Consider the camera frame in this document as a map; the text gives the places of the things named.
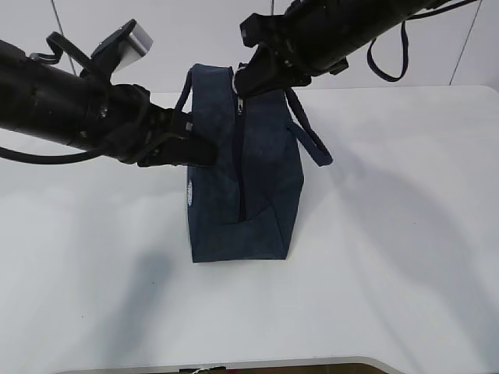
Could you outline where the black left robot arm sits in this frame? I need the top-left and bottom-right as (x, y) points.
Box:
(1, 42), (217, 168)

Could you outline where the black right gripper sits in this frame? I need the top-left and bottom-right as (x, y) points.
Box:
(232, 1), (390, 97)

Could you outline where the dark blue lunch bag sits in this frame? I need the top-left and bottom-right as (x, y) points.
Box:
(177, 64), (333, 263)

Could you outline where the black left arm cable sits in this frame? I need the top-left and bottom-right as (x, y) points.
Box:
(0, 146), (102, 167)

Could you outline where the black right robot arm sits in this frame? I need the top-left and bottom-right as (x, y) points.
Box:
(233, 0), (467, 97)

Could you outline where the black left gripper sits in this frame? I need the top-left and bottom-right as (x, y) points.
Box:
(103, 84), (218, 168)

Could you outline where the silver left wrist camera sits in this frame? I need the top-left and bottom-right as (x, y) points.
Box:
(90, 19), (154, 79)

